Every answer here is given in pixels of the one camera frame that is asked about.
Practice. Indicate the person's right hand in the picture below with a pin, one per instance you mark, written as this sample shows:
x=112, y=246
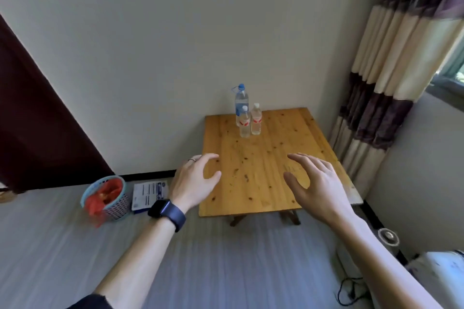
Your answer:
x=322, y=196

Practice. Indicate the person's left hand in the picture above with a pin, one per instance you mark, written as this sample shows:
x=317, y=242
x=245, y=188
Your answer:
x=192, y=185

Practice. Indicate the small white-capped bottle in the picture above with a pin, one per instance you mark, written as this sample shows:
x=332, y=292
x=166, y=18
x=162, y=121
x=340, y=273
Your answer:
x=245, y=127
x=256, y=124

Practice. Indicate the person's left forearm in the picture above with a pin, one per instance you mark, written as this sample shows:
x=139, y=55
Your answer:
x=137, y=265

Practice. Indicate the person's right forearm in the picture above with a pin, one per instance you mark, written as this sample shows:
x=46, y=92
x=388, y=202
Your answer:
x=384, y=269

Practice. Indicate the person's black left sleeve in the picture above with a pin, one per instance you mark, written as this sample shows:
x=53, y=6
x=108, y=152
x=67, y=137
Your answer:
x=90, y=302

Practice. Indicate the black smartwatch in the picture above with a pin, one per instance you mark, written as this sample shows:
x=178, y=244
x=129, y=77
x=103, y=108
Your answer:
x=170, y=212

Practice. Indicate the white blue printed packet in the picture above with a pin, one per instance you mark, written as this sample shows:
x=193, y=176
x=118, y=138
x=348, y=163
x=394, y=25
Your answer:
x=148, y=193

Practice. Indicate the wooden table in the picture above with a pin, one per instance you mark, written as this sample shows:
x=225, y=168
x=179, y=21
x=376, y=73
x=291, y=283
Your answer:
x=261, y=160

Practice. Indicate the blue rim woven basket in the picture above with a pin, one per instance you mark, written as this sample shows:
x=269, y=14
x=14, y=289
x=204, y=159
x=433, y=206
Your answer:
x=121, y=207

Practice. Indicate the red plastic bag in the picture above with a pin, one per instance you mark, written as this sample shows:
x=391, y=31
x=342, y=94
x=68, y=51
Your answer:
x=103, y=196

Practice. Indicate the white ribbed suitcase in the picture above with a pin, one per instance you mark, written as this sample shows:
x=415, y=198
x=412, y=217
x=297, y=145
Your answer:
x=438, y=272

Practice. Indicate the cream and purple curtain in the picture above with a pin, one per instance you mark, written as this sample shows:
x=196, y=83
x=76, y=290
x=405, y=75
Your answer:
x=391, y=66

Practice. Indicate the dark red door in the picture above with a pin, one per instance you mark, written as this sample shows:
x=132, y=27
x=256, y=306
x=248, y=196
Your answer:
x=32, y=131

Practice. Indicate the dark metal window frame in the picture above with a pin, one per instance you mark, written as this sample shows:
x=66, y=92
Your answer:
x=449, y=84

